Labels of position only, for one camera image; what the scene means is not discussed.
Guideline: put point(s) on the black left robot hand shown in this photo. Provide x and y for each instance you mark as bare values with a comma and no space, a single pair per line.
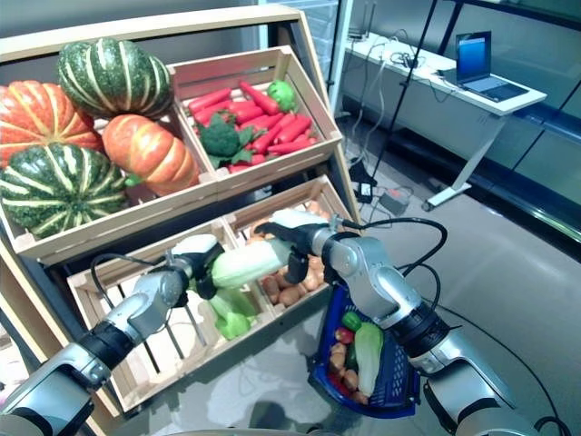
199,256

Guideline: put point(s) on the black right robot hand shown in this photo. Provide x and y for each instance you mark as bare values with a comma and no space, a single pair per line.
299,236

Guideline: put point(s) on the napa cabbage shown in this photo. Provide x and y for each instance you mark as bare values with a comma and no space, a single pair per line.
231,313
368,359
245,268

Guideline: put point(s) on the blue plastic shopping basket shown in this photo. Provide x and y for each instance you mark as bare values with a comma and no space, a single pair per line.
395,386

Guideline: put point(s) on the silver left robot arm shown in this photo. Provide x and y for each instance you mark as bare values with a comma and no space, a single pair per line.
145,304

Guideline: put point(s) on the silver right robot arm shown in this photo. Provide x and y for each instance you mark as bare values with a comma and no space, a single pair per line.
377,281

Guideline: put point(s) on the brown potato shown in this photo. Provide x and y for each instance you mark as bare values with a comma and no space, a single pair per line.
290,296
337,364
361,398
271,286
351,378
311,282
338,350

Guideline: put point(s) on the wooden crate with carrots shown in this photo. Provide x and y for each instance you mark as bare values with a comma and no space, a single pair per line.
281,163

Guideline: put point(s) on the black power adapter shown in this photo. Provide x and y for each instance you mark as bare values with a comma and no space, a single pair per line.
365,187

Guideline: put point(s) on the orange red carrot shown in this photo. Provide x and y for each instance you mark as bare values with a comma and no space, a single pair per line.
258,97
209,101
211,114
292,146
238,168
258,159
270,136
247,111
295,128
261,121

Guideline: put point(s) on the large wooden pumpkin crate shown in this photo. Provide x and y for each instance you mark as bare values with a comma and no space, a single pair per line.
113,222

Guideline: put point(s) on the grey box red button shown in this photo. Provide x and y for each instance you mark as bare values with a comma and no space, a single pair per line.
392,202

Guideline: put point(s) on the green bell pepper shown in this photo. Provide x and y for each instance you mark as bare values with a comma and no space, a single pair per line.
351,321

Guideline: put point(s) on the red apple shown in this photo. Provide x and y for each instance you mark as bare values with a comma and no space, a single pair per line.
345,335

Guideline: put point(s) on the small orange pumpkin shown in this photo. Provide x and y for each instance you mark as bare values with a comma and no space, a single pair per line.
145,152

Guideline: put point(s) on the dark green broccoli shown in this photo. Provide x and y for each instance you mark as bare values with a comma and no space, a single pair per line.
220,138

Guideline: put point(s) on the dark green cucumber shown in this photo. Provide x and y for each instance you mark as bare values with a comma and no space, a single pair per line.
351,359

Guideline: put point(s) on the light green lettuce head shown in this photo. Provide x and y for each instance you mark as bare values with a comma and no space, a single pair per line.
281,93

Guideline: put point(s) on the red pepper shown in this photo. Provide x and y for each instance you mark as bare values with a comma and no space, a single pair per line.
336,386

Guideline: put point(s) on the green striped pumpkin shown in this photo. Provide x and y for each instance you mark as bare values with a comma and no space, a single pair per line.
59,191
113,77

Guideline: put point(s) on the white table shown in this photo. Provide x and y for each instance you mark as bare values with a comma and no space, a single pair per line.
408,100

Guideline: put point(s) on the black tripod stand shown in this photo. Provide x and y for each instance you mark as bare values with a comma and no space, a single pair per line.
406,82

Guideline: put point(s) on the black router with antennas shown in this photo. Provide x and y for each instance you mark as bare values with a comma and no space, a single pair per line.
356,34

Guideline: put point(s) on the large orange pumpkin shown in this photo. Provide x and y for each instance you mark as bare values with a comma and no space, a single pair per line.
36,118

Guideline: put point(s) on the white framed glass cabinet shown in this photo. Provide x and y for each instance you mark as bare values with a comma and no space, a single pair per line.
322,18

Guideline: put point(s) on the wooden display shelf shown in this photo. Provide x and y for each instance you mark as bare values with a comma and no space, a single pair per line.
159,31

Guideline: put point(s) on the open grey laptop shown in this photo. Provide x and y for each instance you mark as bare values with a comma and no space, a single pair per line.
474,52

